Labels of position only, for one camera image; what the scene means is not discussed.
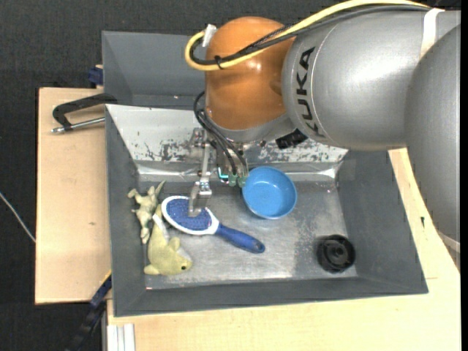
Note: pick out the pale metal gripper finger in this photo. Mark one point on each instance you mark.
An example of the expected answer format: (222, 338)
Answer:
(204, 176)
(195, 205)

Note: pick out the blue bowl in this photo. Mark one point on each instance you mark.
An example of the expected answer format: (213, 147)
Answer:
(270, 193)

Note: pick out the pale wood flat board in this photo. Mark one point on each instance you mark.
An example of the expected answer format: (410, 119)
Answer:
(71, 196)

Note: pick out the black round lid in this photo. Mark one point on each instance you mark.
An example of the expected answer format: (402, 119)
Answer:
(335, 253)

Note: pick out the grey metal bin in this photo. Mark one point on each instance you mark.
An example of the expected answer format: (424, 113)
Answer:
(256, 262)

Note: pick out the black cylinder on white bracket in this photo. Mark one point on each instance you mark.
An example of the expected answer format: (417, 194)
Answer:
(290, 139)

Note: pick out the blue and white brush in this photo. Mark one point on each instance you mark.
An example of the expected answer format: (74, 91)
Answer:
(204, 221)

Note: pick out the pale green toy animal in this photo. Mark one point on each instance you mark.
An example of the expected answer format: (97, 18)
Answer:
(146, 203)

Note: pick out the green plush fish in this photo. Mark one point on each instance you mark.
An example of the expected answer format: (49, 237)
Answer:
(164, 254)

